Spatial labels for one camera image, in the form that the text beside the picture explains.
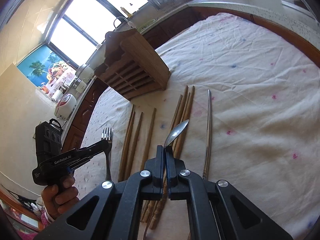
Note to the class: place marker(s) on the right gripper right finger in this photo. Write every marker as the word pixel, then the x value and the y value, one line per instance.
pixel 217 210

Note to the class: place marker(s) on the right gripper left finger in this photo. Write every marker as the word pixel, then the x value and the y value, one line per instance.
pixel 111 211

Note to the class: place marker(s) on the wooden chopstick one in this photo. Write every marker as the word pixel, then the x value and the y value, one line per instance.
pixel 171 127

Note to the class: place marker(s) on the wooden chopstick two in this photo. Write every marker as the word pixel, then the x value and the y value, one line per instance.
pixel 182 104

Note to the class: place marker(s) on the steel chopstick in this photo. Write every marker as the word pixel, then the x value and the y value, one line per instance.
pixel 208 138

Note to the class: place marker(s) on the wooden chopstick three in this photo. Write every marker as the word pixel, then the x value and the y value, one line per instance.
pixel 185 109

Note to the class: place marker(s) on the wooden chopstick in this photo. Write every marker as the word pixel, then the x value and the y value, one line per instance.
pixel 129 143
pixel 133 148
pixel 148 140
pixel 125 146

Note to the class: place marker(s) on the metal fork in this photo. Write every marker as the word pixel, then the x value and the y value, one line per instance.
pixel 107 135

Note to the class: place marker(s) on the metal spoon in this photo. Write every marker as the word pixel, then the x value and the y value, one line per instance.
pixel 176 131

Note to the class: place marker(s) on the person's left hand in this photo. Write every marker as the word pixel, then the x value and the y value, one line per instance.
pixel 57 202

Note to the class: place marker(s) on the white red rice cooker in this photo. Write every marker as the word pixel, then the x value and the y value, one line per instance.
pixel 65 107

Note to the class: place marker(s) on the tropical fruit window poster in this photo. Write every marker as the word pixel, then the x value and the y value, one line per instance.
pixel 46 70

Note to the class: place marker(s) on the white cooking pot appliance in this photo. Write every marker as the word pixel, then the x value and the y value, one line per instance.
pixel 85 73

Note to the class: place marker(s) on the floral white tablecloth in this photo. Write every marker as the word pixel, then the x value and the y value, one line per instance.
pixel 265 109

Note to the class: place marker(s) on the wooden utensil holder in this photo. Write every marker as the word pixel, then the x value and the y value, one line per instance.
pixel 131 66

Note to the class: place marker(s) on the sink faucet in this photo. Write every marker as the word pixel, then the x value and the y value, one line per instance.
pixel 119 21

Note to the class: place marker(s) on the yellow oil bottle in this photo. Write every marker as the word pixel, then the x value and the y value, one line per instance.
pixel 128 14

